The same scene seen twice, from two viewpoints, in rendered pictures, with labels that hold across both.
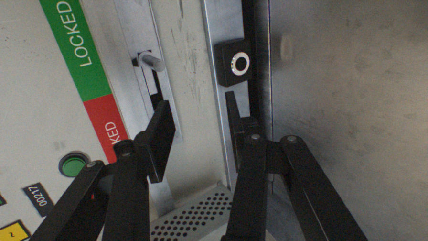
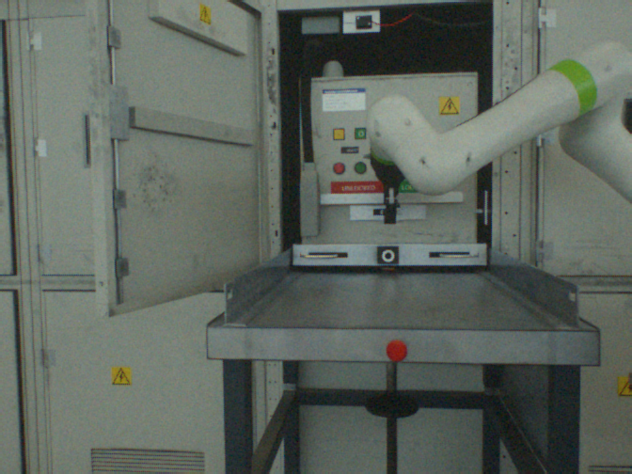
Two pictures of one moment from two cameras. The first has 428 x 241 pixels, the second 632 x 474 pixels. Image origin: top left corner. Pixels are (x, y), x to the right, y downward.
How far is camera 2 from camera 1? 1.33 m
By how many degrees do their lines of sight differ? 30
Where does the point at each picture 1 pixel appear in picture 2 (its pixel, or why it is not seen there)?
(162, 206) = (325, 197)
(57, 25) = not seen: hidden behind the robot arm
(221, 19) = (409, 252)
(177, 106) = (371, 221)
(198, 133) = (351, 230)
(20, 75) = not seen: hidden behind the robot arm
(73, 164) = (362, 167)
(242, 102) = (362, 260)
